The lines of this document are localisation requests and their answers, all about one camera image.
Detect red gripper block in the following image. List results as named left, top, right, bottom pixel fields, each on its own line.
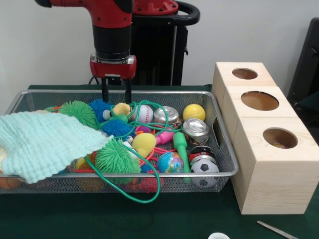
left=89, top=54, right=137, bottom=103

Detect yellow duck plush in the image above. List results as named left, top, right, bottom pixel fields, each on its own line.
left=112, top=103, right=132, bottom=117

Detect green spiky rubber ball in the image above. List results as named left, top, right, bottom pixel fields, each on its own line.
left=58, top=101, right=98, bottom=129

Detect mint green knitted cloth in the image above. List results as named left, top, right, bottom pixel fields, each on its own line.
left=0, top=111, right=114, bottom=185

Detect multicoloured patterned cloth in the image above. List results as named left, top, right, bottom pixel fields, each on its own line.
left=272, top=140, right=289, bottom=149

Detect wooden box with three holes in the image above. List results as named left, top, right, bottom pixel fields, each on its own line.
left=211, top=62, right=319, bottom=215

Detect blue spiky ball with eyes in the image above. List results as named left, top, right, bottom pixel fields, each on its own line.
left=89, top=99, right=113, bottom=122

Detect white toy baseball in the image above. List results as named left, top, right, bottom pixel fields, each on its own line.
left=132, top=104, right=155, bottom=124

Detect green spiky ball with eyes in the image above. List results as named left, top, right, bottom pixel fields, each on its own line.
left=95, top=139, right=142, bottom=174

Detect yellow ball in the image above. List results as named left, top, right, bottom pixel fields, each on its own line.
left=182, top=104, right=206, bottom=122

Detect silver soda can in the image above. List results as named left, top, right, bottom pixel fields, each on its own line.
left=182, top=118, right=209, bottom=146

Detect colourful globe ball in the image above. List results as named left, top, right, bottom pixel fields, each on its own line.
left=157, top=151, right=184, bottom=174

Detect black white toy soccer ball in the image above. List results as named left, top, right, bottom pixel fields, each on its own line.
left=190, top=160, right=220, bottom=188

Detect metal scissors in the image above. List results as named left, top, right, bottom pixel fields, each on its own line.
left=256, top=220, right=297, bottom=239

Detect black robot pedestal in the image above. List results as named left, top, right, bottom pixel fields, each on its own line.
left=131, top=0, right=201, bottom=87

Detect green skipping rope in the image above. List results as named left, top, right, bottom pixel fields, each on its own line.
left=84, top=101, right=191, bottom=204

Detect wire mesh bin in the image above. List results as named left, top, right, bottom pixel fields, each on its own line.
left=0, top=90, right=239, bottom=195

